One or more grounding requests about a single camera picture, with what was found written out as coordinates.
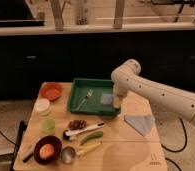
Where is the blue sponge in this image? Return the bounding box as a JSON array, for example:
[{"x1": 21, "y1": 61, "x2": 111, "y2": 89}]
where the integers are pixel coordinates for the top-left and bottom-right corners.
[{"x1": 100, "y1": 94, "x2": 114, "y2": 105}]

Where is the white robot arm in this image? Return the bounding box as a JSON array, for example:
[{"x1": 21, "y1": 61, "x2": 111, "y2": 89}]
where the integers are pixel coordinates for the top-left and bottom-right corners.
[{"x1": 111, "y1": 59, "x2": 195, "y2": 126}]

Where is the green plastic tray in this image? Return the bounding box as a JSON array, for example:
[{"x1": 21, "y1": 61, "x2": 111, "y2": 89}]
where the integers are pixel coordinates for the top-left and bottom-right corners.
[{"x1": 67, "y1": 78, "x2": 121, "y2": 116}]

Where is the silver fork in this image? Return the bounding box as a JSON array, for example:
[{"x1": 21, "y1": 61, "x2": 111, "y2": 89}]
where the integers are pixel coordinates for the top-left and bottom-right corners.
[{"x1": 77, "y1": 89, "x2": 93, "y2": 110}]

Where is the blue gray cloth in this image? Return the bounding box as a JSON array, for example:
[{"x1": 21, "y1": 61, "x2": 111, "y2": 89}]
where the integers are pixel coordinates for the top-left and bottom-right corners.
[{"x1": 124, "y1": 115, "x2": 155, "y2": 136}]

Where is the green vegetable piece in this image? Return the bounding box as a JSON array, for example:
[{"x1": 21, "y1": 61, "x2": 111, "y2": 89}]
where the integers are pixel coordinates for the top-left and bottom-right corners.
[{"x1": 80, "y1": 131, "x2": 103, "y2": 145}]

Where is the brown food pile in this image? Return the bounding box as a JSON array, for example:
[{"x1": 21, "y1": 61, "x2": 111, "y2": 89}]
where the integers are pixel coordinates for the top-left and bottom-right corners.
[{"x1": 68, "y1": 120, "x2": 87, "y2": 130}]

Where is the yellow vegetable piece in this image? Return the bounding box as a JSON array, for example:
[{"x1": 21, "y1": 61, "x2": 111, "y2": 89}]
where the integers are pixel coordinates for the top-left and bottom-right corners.
[{"x1": 77, "y1": 142, "x2": 101, "y2": 157}]

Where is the orange bowl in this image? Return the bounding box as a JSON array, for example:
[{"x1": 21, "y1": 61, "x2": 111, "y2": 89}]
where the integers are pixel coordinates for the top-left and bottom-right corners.
[{"x1": 39, "y1": 82, "x2": 62, "y2": 101}]

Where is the green plastic cup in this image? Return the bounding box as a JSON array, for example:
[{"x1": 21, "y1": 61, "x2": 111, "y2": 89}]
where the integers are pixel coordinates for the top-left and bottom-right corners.
[{"x1": 41, "y1": 119, "x2": 55, "y2": 135}]

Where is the silver metal cup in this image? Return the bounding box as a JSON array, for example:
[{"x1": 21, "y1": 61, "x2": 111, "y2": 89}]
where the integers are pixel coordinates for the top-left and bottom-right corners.
[{"x1": 61, "y1": 146, "x2": 76, "y2": 164}]

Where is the white round container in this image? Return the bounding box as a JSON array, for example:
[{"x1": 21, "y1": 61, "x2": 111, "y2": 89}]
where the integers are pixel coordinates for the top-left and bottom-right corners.
[{"x1": 34, "y1": 98, "x2": 50, "y2": 116}]

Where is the orange fruit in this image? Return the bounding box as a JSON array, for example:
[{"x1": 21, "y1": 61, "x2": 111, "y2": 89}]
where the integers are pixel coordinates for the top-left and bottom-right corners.
[{"x1": 39, "y1": 144, "x2": 54, "y2": 160}]

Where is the black table leg bar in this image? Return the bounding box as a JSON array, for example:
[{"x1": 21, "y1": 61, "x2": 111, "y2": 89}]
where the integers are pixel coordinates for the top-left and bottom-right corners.
[{"x1": 9, "y1": 121, "x2": 27, "y2": 171}]

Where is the black cable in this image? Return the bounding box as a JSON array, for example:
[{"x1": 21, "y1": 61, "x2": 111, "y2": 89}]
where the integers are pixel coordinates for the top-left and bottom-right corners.
[{"x1": 161, "y1": 118, "x2": 189, "y2": 171}]

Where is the black handled knife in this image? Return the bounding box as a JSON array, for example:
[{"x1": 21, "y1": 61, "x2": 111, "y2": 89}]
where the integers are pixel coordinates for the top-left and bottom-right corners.
[{"x1": 22, "y1": 145, "x2": 35, "y2": 163}]

